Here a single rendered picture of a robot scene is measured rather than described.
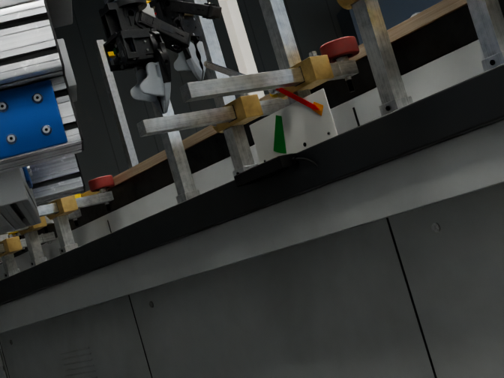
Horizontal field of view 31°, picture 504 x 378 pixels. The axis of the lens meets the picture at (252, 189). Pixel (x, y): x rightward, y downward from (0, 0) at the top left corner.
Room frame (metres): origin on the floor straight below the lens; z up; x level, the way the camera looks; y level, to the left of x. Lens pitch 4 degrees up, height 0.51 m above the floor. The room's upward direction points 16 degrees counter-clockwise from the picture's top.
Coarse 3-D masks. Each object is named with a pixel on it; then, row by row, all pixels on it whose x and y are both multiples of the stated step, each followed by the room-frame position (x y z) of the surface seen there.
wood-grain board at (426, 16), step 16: (448, 0) 1.79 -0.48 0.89; (464, 0) 1.76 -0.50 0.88; (416, 16) 1.86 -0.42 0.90; (432, 16) 1.83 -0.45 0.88; (400, 32) 1.90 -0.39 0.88; (208, 128) 2.50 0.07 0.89; (192, 144) 2.58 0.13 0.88; (144, 160) 2.80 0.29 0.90; (160, 160) 2.72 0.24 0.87; (128, 176) 2.89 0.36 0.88; (96, 192) 3.08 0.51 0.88
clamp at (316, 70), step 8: (312, 56) 1.82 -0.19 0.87; (320, 56) 1.83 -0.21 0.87; (296, 64) 1.85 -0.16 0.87; (304, 64) 1.83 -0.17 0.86; (312, 64) 1.81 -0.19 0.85; (320, 64) 1.83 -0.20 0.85; (328, 64) 1.84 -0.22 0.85; (304, 72) 1.83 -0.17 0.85; (312, 72) 1.82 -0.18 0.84; (320, 72) 1.82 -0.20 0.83; (328, 72) 1.83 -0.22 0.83; (304, 80) 1.84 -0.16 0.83; (312, 80) 1.82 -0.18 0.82; (320, 80) 1.83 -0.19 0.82; (288, 88) 1.88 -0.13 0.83; (296, 88) 1.86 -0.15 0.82; (304, 88) 1.87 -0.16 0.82; (280, 96) 1.92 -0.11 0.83
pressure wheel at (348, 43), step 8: (336, 40) 1.89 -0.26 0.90; (344, 40) 1.89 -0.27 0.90; (352, 40) 1.91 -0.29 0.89; (320, 48) 1.92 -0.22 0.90; (328, 48) 1.90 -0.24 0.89; (336, 48) 1.89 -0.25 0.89; (344, 48) 1.89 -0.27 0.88; (352, 48) 1.90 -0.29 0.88; (328, 56) 1.91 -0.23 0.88; (336, 56) 1.90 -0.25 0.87; (344, 56) 1.92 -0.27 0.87; (352, 56) 1.96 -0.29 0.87; (352, 88) 1.93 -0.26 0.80
